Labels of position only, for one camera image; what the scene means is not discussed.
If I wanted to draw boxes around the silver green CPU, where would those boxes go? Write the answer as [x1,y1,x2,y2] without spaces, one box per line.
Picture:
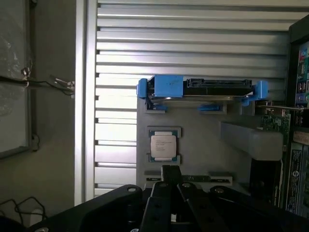
[148,130,181,163]

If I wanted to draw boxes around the grey parts rack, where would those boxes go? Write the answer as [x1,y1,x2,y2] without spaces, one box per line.
[136,96,284,192]

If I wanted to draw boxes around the PC motherboard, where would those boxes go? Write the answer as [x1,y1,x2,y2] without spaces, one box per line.
[286,42,309,215]

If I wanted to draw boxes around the green graphics card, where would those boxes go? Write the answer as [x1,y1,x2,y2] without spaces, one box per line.
[251,103,304,209]

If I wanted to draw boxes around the white power strip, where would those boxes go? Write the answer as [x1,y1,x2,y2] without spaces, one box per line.
[28,208,43,228]

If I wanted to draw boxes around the grey framed panel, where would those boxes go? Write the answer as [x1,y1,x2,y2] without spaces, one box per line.
[0,0,41,160]

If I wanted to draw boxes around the black PC case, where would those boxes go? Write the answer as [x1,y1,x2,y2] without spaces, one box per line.
[279,9,309,219]

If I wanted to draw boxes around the hard disk with blue bracket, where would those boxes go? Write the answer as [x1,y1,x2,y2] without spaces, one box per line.
[136,74,269,112]

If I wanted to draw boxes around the black floor cable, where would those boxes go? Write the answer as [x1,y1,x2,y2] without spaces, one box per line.
[0,196,47,219]

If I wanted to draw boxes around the thin wire with connectors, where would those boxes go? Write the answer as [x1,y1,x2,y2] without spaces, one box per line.
[0,73,76,99]

